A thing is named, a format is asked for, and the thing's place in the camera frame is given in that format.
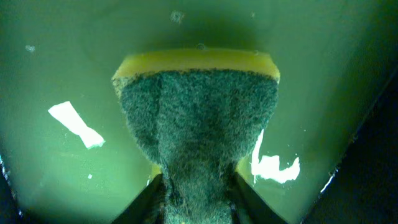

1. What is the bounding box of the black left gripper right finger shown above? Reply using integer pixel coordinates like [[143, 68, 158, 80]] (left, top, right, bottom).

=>
[[231, 172, 287, 224]]

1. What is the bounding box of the yellow green sponge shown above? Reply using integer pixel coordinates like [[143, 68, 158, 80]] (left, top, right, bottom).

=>
[[112, 49, 280, 223]]

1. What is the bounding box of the dark green tray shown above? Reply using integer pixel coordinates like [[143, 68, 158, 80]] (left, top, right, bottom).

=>
[[1, 1, 397, 223]]

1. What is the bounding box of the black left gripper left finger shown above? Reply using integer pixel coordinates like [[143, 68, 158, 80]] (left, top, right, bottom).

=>
[[111, 174, 164, 224]]

